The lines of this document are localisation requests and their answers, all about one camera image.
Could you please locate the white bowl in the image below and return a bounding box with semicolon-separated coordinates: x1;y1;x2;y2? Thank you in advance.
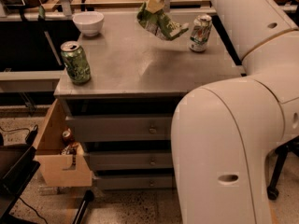
73;11;104;36

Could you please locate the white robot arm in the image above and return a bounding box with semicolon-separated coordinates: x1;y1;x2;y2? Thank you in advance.
171;0;299;224

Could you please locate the grey drawer cabinet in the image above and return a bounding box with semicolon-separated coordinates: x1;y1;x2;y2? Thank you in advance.
55;10;240;189

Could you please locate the green jalapeno chip bag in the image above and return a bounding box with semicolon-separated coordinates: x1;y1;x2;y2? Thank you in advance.
136;2;189;41

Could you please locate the black office chair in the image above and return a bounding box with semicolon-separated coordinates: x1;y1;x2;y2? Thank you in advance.
267;139;299;201

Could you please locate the red can in box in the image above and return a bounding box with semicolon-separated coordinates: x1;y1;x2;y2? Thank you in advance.
62;130;75;145

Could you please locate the black power adapter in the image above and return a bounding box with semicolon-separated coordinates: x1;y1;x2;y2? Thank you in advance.
25;125;38;145

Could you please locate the wooden box with items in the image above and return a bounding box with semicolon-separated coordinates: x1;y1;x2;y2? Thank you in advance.
34;100;93;187

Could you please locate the black stand on left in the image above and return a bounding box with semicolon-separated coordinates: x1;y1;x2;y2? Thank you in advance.
0;145;40;224

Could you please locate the white and green soda can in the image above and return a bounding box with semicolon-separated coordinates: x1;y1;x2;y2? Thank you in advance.
190;14;212;52

